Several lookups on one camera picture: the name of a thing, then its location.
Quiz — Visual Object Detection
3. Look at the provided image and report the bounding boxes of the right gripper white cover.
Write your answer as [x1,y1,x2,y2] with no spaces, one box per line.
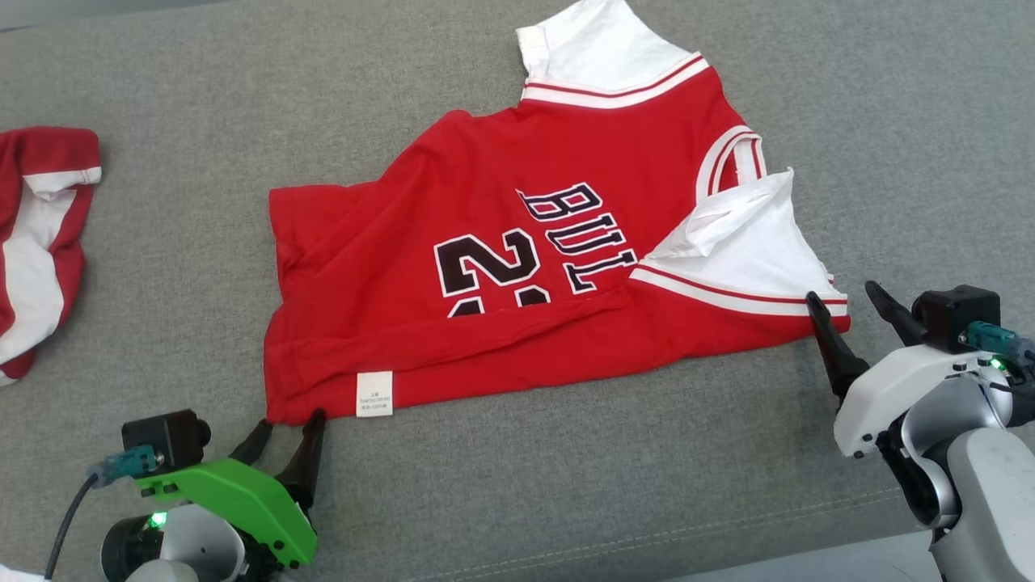
[806,280,999,459]

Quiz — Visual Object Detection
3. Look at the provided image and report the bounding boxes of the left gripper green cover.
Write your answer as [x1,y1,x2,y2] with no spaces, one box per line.
[136,409,327,568]

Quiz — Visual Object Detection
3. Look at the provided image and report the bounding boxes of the red basketball jersey white sleeves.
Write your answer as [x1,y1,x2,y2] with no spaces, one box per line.
[263,0,851,427]

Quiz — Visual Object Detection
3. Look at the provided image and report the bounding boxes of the red shorts white side panels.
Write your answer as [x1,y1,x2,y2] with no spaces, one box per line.
[0,127,103,387]

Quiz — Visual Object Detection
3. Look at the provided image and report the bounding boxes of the teal right camera cable connector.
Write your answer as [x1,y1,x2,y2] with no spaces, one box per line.
[960,321,1035,361]

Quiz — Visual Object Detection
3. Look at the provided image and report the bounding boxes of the teal camera cable connector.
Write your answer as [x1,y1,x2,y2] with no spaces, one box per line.
[960,321,1035,361]
[87,445,163,490]

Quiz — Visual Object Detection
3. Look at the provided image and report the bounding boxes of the teal left camera cable connector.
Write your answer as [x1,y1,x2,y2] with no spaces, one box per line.
[87,445,163,490]

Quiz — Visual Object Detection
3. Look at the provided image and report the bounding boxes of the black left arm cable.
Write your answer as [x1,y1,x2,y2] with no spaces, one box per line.
[44,477,98,580]

